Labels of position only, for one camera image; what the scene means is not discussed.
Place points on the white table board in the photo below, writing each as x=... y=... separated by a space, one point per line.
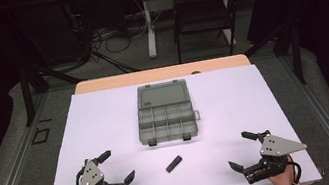
x=224 y=119

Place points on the small black block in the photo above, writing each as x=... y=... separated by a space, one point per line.
x=174 y=164

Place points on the black folding chair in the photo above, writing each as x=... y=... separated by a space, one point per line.
x=207 y=14

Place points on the black metal stand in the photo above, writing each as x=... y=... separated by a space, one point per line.
x=295 y=50
x=27 y=95

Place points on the wooden table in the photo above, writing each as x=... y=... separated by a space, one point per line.
x=136 y=78

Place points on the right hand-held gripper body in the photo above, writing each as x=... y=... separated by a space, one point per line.
x=278 y=147

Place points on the grey plastic compartment box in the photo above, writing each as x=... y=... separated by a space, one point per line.
x=165 y=116

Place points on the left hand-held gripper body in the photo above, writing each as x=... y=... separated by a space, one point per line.
x=91 y=179

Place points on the person's right hand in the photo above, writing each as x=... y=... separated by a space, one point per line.
x=285 y=178

